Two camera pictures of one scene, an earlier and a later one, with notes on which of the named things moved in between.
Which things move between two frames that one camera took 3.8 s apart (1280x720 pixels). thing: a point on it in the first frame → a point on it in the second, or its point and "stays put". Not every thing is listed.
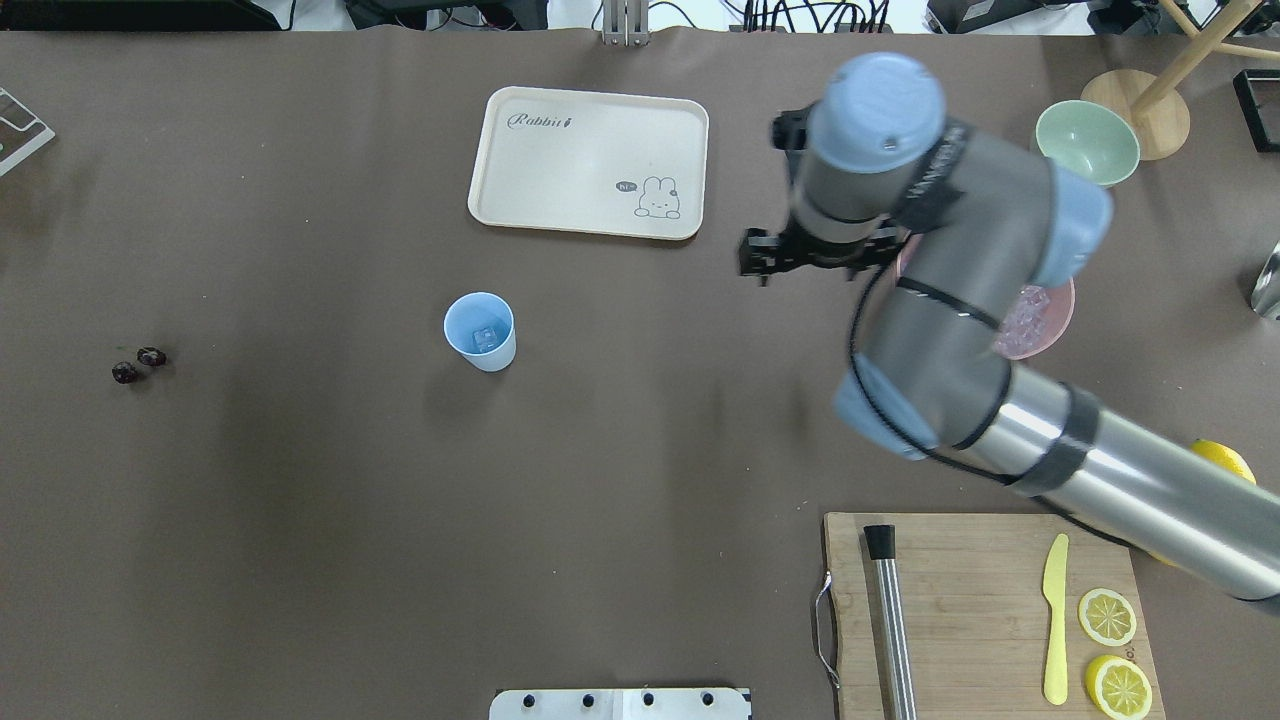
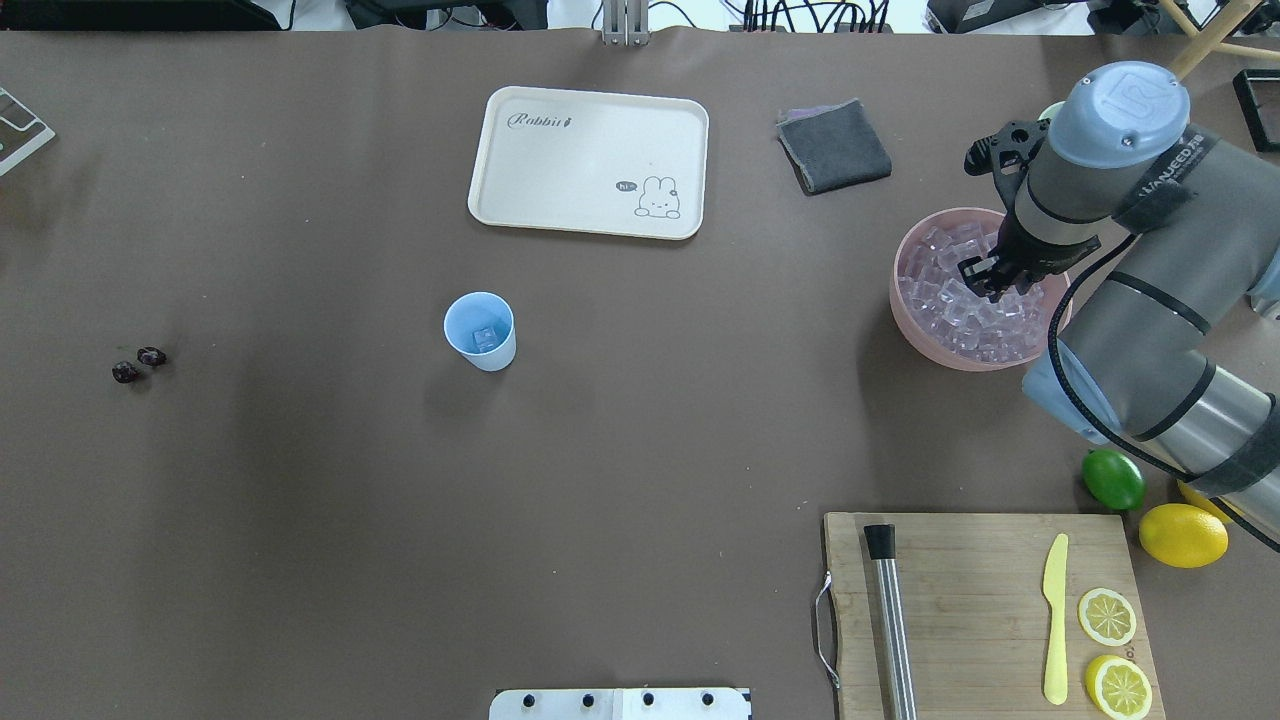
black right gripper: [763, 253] → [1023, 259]
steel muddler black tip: [881, 543] stays put
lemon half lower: [1117, 688] stays put
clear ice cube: [484, 338] stays put
